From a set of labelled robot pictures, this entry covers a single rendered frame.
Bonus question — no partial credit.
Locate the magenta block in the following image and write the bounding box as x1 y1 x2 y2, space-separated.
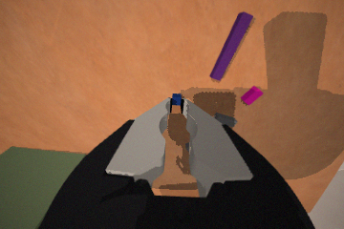
240 86 263 106

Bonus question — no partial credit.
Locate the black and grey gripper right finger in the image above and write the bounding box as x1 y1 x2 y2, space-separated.
181 98 315 229

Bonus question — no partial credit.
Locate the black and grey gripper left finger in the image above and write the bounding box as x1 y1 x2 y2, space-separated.
38 97 172 229

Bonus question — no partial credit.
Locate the purple rod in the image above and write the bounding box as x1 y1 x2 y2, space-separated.
210 11 253 80

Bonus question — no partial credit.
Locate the small blue cube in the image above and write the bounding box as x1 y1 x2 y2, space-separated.
172 94 182 106

